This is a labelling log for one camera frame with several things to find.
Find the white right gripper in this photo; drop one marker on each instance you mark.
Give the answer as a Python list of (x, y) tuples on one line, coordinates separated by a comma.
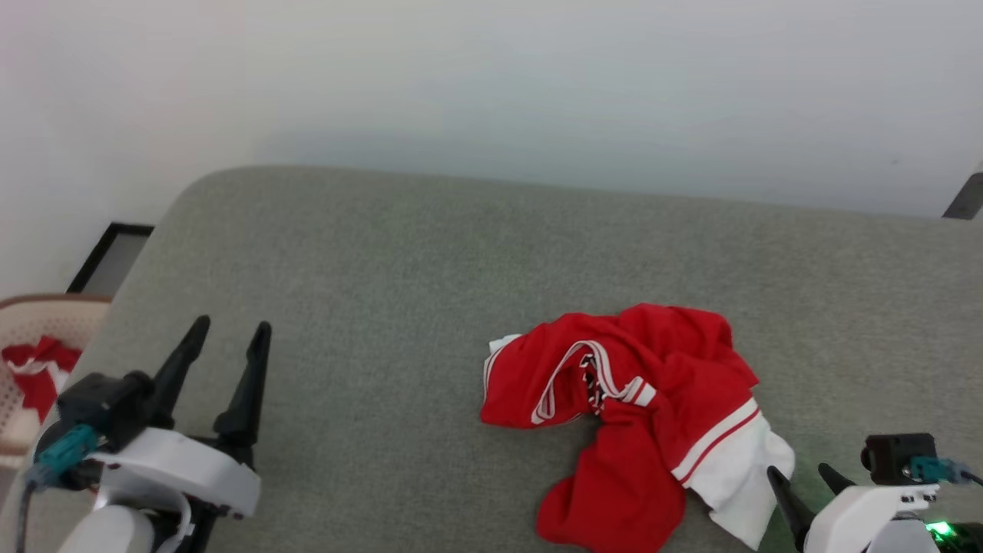
[(860, 514)]

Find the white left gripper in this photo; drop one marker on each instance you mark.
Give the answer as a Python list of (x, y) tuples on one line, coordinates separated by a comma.
[(177, 465)]

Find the red and white jersey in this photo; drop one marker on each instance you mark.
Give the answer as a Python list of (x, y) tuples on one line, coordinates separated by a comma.
[(660, 399)]

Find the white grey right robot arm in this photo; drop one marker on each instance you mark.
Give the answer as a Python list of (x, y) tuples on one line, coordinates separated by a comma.
[(902, 539)]

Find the red garment in basket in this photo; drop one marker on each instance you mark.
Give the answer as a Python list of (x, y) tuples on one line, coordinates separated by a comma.
[(42, 380)]

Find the black framed floor panel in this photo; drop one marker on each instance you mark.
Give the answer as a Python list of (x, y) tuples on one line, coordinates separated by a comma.
[(111, 257)]

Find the beige plastic laundry basket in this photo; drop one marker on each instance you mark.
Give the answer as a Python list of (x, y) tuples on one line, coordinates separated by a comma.
[(46, 315)]

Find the grey fabric sofa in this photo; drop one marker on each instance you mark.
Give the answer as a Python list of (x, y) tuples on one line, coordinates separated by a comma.
[(399, 307)]

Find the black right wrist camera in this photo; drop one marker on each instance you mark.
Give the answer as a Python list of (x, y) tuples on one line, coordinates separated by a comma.
[(891, 457)]

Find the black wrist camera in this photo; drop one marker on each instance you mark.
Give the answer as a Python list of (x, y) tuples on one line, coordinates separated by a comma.
[(100, 403), (891, 457)]

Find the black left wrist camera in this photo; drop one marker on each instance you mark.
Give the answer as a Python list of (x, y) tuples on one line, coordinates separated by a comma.
[(100, 403)]

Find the teal right camera connector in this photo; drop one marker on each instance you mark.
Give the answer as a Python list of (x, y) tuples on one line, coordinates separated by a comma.
[(933, 468)]

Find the teal camera connector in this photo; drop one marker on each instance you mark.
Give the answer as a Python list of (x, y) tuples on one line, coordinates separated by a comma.
[(933, 468), (65, 453)]

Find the teal left camera connector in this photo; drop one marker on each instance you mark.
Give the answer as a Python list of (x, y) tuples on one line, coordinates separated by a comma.
[(65, 453)]

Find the dark grey slanted post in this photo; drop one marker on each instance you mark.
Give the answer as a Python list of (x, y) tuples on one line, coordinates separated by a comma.
[(966, 198)]

